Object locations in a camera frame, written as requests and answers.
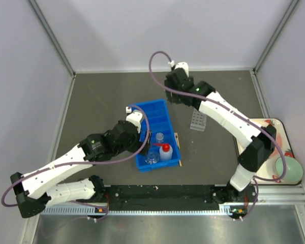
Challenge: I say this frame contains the small stoppered glass bottle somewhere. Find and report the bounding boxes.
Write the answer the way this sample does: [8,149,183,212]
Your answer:
[156,132,164,143]

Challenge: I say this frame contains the wooden test tube clamp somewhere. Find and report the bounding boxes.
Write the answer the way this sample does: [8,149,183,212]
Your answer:
[174,132,182,167]

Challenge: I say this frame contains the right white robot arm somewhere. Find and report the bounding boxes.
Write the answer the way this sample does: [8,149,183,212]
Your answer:
[164,68,277,203]

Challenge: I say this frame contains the clear acrylic tube rack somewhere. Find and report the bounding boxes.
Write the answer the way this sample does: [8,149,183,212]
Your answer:
[190,109,207,132]

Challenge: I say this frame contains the blue compartment plastic bin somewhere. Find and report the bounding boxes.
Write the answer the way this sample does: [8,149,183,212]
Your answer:
[136,99,181,172]

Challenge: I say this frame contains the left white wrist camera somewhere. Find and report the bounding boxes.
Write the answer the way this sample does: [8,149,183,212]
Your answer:
[126,106,144,129]

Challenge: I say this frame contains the wash bottle red nozzle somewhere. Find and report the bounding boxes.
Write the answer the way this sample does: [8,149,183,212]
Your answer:
[154,143,173,162]

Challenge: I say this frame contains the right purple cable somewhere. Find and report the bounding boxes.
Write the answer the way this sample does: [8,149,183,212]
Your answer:
[148,51,287,222]

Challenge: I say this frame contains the grey slotted cable duct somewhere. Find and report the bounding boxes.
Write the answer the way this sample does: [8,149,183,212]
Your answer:
[41,204,243,216]

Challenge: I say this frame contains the purple cable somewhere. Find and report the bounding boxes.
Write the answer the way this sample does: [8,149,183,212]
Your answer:
[0,104,151,222]
[148,51,287,222]

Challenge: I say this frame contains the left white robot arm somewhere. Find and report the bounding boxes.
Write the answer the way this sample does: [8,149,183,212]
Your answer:
[10,118,150,219]

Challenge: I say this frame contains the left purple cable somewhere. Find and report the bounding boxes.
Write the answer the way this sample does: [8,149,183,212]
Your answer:
[0,104,151,222]

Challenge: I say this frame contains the small clear glass dish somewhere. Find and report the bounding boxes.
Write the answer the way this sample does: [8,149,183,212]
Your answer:
[145,151,160,164]

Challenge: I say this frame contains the pink round plate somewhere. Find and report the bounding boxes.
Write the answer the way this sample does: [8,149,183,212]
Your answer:
[270,129,283,158]

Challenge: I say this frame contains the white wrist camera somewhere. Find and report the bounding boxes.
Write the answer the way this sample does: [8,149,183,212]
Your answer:
[168,60,189,77]
[126,106,144,129]

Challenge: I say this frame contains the strawberry pattern tray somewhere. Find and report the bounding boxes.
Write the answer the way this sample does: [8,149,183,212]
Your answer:
[252,118,301,185]

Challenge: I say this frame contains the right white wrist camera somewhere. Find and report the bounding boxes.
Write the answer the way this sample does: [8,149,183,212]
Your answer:
[168,60,189,77]

